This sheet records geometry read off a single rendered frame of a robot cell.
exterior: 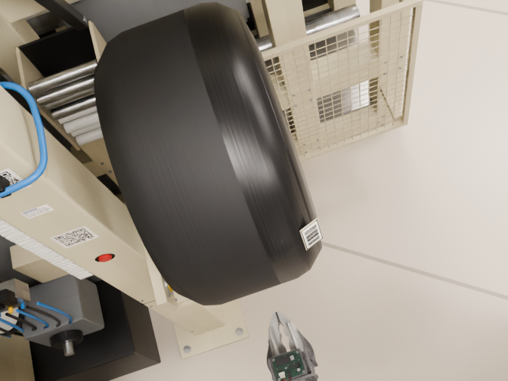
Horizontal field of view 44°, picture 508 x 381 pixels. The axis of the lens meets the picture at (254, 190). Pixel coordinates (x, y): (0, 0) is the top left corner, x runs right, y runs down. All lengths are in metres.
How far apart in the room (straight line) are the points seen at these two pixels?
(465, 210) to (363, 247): 0.41
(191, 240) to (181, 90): 0.25
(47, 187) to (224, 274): 0.34
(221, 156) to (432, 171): 1.64
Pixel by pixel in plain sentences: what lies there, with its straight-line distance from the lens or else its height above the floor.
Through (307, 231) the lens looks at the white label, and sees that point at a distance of 1.13.
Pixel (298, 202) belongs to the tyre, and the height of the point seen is 1.35.
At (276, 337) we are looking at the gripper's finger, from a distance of 1.22.
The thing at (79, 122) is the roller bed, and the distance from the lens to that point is 1.72.
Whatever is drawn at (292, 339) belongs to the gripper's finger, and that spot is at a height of 1.18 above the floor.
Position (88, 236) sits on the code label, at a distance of 1.35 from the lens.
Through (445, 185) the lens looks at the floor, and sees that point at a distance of 2.57.
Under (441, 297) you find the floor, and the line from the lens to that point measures 2.44.
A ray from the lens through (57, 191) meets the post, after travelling 1.16.
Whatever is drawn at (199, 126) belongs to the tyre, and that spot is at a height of 1.48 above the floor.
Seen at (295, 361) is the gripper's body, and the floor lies 1.24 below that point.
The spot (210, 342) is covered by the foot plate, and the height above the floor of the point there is 0.01.
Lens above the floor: 2.38
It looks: 67 degrees down
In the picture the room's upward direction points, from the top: 25 degrees counter-clockwise
